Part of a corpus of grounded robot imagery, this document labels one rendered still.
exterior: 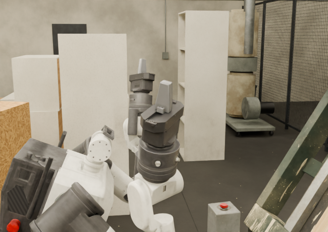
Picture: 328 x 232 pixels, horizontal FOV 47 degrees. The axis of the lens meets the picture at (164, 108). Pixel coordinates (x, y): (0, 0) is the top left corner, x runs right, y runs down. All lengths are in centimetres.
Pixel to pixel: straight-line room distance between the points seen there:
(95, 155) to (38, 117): 430
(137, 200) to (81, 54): 271
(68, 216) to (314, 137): 137
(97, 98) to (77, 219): 262
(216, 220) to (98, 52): 209
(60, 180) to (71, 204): 14
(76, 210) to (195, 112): 431
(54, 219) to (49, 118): 444
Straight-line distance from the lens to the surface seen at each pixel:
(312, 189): 179
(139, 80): 141
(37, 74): 530
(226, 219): 184
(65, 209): 93
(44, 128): 539
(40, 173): 108
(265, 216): 192
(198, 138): 525
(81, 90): 349
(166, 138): 76
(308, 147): 199
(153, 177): 80
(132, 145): 143
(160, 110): 75
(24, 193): 111
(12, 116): 279
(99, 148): 108
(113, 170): 139
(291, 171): 198
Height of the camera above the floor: 174
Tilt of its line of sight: 11 degrees down
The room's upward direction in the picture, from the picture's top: straight up
